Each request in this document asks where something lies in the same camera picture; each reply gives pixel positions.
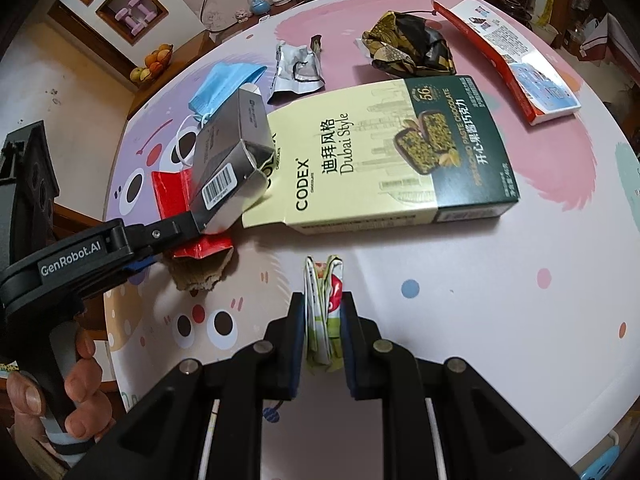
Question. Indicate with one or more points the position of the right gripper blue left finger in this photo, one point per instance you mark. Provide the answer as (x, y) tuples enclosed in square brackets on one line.
[(284, 360)]

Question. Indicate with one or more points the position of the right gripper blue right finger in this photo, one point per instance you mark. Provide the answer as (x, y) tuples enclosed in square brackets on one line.
[(364, 366)]

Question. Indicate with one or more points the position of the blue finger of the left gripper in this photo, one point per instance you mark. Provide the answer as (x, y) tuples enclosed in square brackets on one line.
[(158, 237)]

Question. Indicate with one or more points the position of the red paper box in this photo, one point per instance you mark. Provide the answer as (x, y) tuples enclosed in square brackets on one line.
[(172, 194)]

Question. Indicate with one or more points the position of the green white carton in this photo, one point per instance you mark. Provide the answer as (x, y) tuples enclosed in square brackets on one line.
[(323, 294)]

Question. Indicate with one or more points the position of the grey barcode carton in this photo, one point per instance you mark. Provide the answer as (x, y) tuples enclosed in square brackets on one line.
[(231, 152)]

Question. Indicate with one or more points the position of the blue face mask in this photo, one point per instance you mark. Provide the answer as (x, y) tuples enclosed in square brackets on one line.
[(220, 83)]

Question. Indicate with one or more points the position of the silver foil wrapper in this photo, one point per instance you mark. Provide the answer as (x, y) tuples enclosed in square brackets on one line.
[(298, 70)]

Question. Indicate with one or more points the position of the black gold wrapper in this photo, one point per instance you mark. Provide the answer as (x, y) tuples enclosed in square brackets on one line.
[(403, 45)]

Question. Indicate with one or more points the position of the torn brown cardboard piece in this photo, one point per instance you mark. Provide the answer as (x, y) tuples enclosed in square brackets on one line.
[(198, 274)]

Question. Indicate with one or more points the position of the fruit bowl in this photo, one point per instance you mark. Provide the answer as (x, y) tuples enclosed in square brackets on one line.
[(153, 65)]

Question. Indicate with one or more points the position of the yellow green chocolate box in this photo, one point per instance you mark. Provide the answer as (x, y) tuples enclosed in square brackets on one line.
[(401, 152)]

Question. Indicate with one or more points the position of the pink dumbbells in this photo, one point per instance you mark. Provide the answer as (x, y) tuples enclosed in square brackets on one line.
[(136, 16)]

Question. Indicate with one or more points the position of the blue teapot ornament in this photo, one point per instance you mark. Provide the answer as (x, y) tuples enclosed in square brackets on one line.
[(259, 7)]

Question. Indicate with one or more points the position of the blue plastic stool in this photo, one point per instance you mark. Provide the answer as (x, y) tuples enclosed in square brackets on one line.
[(600, 467)]

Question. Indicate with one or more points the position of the red white flat box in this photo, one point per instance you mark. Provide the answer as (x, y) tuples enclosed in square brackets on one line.
[(542, 94)]

